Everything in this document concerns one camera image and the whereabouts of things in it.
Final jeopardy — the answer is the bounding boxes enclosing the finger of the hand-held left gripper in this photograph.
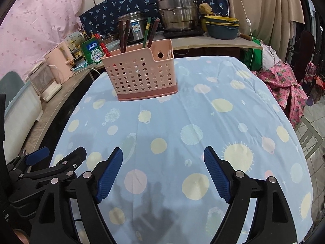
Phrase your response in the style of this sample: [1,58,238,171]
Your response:
[7,147,49,171]
[20,146,87,184]

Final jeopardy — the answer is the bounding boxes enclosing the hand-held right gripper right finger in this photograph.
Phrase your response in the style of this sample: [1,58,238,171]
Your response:
[204,146,298,244]

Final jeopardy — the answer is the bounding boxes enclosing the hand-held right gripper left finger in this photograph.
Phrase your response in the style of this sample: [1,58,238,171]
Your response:
[30,147,124,244]

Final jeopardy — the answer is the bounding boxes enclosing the pink perforated utensil holder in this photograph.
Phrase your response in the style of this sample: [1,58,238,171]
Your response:
[101,39,179,101]

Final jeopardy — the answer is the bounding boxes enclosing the red chopsticks pair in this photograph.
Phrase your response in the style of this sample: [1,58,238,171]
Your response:
[96,33,112,56]

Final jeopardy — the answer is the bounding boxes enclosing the green chopstick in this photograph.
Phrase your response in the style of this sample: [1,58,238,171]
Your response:
[142,17,152,49]

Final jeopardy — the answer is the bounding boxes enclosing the blue and white plastic bin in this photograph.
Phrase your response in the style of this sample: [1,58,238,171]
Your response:
[0,71,42,122]

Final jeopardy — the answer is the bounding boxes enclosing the white countertop appliance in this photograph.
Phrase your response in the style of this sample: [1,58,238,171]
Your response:
[28,61,63,102]

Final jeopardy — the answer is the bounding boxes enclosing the blue printed tablecloth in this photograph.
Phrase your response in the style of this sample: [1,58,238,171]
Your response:
[49,56,313,244]

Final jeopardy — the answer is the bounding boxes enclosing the pink electric kettle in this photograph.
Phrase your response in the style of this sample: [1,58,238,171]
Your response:
[45,42,75,84]

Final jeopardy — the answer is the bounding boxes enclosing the grey metal stool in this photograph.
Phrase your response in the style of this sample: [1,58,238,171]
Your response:
[295,118,324,160]

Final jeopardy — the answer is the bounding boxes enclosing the green white box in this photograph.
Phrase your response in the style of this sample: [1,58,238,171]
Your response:
[81,38,104,65]

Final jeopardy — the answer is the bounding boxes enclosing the pink patterned cloth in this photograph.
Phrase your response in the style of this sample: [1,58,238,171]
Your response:
[252,44,309,130]

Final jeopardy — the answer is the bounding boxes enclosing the white carton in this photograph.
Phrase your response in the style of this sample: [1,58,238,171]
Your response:
[63,32,84,48]

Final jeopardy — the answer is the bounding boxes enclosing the glass container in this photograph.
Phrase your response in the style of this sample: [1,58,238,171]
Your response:
[104,37,120,49]

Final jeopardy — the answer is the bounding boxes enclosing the green cloth bag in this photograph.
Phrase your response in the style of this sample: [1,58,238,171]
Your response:
[240,37,263,72]

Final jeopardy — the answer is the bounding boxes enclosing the pink dotted curtain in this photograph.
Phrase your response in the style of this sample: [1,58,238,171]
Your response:
[0,0,87,82]

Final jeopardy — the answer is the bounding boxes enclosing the black cooktop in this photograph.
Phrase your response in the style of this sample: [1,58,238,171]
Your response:
[162,29,206,38]

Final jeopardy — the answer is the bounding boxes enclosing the dark metal chair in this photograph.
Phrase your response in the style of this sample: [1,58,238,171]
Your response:
[292,29,317,97]

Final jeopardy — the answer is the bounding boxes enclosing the steel rice cooker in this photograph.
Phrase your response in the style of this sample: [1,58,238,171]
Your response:
[118,11,151,44]

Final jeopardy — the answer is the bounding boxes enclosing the yellow dish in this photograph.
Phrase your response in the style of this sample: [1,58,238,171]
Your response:
[203,16,240,26]

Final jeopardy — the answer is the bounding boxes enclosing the dark blue printed cloth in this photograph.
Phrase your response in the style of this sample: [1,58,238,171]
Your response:
[79,0,229,35]

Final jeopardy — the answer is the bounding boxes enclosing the hanging clothes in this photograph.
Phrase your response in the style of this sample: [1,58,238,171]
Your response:
[295,0,325,102]

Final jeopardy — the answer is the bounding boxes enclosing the brown lump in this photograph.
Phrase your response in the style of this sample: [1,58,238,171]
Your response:
[199,3,213,15]

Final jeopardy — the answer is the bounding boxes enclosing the steel steamer pot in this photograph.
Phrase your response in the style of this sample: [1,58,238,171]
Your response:
[150,0,204,32]

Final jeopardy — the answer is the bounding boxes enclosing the beige curtain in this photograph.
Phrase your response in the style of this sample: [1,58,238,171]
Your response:
[223,0,305,64]

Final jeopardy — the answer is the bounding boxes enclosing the white power cord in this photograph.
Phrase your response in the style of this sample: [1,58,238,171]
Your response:
[74,66,102,76]

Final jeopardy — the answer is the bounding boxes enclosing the white cable with switch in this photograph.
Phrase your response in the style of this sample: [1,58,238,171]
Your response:
[232,0,254,69]

